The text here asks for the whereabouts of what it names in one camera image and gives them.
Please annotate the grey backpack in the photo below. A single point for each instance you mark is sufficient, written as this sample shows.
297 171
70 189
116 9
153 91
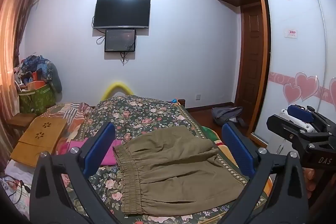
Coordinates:
227 115

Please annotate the bamboo lap desk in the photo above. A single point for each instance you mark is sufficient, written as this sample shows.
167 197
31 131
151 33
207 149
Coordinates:
36 140

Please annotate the wooden nightstand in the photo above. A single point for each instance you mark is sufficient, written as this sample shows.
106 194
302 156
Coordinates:
21 120

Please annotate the olive green pants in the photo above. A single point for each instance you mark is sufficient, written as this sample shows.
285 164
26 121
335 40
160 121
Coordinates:
170 169

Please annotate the brown wooden door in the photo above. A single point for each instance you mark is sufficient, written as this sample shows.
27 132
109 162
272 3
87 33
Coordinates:
250 56

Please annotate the floral bedspread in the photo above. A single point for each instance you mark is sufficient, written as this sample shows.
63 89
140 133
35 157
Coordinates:
147 113

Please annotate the green fabric bag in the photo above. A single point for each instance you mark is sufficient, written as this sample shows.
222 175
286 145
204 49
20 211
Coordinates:
36 99

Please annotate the white and red label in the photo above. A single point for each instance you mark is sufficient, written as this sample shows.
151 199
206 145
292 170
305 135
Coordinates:
291 33

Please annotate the wardrobe with heart-print sliding doors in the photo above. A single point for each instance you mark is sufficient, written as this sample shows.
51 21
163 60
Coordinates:
296 61

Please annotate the wooden bed post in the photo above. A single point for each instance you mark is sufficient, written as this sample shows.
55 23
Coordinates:
182 102

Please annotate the pile of clothes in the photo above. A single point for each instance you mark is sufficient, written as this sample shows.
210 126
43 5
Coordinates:
39 69

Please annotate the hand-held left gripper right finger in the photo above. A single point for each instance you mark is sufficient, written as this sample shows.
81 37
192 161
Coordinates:
237 150

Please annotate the striped colourful blanket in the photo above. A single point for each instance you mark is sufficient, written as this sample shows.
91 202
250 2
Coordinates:
71 113

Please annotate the white plastic object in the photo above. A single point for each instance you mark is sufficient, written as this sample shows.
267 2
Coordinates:
296 123

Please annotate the small blue toy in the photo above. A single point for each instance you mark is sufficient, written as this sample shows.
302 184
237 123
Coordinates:
173 101

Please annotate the yellow foam tube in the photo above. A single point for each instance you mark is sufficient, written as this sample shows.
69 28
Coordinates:
118 84

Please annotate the white papers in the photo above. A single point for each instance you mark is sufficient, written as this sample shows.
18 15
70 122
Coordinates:
15 169

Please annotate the folded pink cloth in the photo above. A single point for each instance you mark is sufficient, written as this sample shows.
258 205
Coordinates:
109 158

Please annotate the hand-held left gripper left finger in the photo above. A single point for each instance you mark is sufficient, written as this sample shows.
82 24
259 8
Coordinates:
99 148

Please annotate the person's right hand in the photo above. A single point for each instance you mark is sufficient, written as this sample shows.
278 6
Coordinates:
309 179

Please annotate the patterned curtain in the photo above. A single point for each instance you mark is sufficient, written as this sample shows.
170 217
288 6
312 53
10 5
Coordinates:
10 43

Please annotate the small black monitor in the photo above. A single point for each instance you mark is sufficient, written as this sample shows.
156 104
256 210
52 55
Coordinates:
120 40

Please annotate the wall-mounted black television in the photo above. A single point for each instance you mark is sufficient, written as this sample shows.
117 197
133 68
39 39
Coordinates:
122 12

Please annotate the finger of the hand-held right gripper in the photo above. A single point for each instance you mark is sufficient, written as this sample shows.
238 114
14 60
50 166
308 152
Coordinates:
286 129
299 112

